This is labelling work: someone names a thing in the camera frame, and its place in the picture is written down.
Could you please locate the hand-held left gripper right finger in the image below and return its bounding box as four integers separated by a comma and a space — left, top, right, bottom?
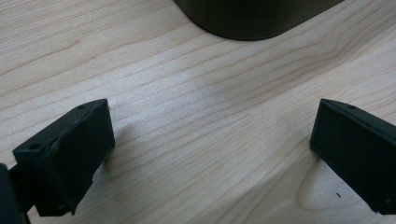
309, 98, 396, 216

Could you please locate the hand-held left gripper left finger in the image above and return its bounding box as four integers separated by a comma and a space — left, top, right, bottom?
12, 98, 116, 217

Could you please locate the dark rounded container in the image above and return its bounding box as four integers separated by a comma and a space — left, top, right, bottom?
173, 0, 346, 42

